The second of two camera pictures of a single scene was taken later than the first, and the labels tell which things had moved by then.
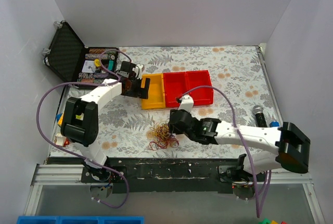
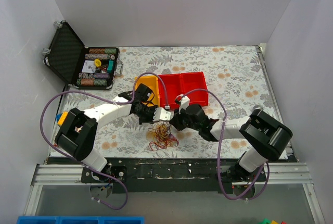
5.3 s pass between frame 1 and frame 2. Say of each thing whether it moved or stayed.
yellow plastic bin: moved
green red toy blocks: stayed
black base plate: stayed
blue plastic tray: stayed
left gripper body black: moved
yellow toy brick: stayed
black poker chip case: stayed
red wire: stayed
